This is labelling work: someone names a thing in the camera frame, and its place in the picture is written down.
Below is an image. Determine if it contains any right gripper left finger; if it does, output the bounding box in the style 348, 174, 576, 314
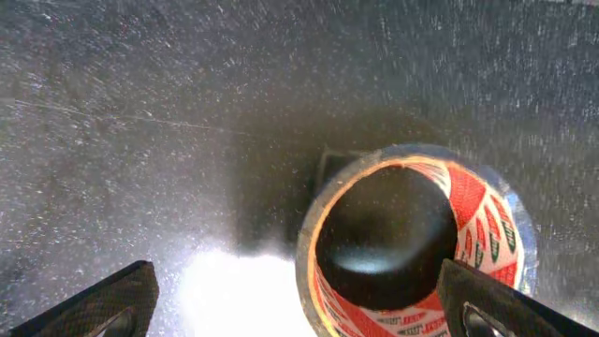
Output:
8, 259, 161, 337

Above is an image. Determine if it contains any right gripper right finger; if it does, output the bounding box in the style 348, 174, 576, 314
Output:
436, 257, 599, 337

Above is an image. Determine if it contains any roll of blue tape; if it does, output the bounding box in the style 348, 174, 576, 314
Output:
295, 143, 540, 337

